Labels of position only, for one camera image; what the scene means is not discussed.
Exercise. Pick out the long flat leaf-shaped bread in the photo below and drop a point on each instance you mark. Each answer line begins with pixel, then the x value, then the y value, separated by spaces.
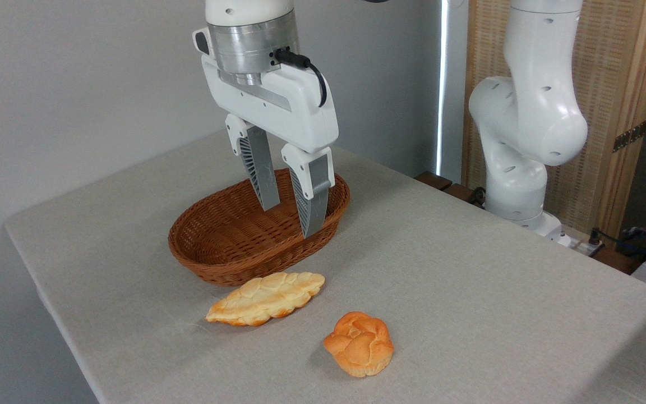
pixel 267 297

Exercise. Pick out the round knotted bread roll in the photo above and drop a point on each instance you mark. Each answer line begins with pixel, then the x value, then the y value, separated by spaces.
pixel 359 345

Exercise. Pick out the dark wooden robot platform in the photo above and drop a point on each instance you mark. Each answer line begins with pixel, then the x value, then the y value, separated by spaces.
pixel 452 188

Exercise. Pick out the brown wicker basket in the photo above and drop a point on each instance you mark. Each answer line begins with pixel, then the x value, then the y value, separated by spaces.
pixel 216 247

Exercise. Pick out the grey tablecloth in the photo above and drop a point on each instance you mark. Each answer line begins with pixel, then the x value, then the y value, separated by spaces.
pixel 469 308

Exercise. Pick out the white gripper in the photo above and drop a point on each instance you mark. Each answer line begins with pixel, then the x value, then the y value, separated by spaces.
pixel 295 112

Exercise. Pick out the metal screen hinge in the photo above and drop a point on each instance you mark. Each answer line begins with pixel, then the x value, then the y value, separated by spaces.
pixel 630 136

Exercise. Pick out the wooden rattan folding screen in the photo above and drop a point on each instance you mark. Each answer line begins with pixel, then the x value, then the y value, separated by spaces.
pixel 614 73

